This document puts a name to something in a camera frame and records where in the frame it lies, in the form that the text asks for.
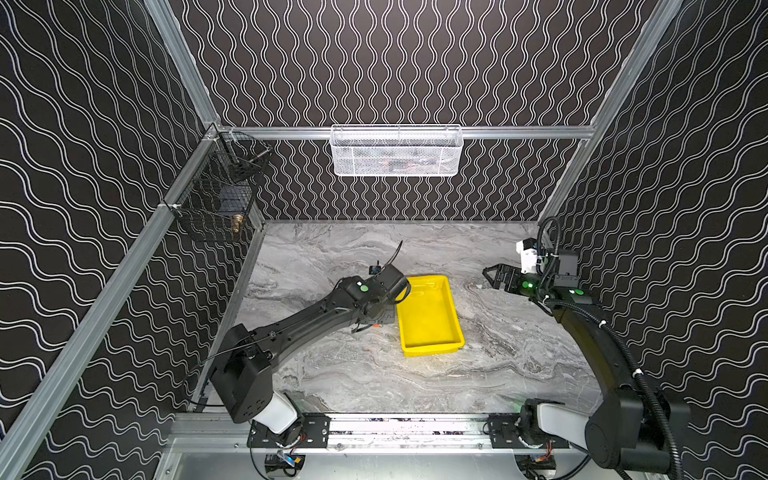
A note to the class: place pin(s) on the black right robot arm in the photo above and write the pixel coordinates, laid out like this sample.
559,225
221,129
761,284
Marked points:
637,426

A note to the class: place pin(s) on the orange black handled screwdriver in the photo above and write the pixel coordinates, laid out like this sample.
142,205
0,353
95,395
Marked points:
361,328

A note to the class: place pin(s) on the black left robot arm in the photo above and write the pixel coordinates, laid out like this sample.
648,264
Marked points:
241,371

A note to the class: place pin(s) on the yellow plastic bin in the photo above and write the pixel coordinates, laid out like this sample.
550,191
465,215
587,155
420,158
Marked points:
427,318

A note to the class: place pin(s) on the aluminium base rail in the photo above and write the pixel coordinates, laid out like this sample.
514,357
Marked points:
369,446

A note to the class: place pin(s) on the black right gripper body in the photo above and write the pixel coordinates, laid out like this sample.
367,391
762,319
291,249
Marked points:
509,279

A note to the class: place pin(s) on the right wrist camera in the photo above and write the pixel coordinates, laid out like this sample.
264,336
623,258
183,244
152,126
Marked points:
530,254

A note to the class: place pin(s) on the white wire mesh basket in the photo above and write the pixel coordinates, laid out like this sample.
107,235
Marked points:
388,150

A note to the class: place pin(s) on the black wire basket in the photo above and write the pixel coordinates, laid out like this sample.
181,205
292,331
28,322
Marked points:
216,207

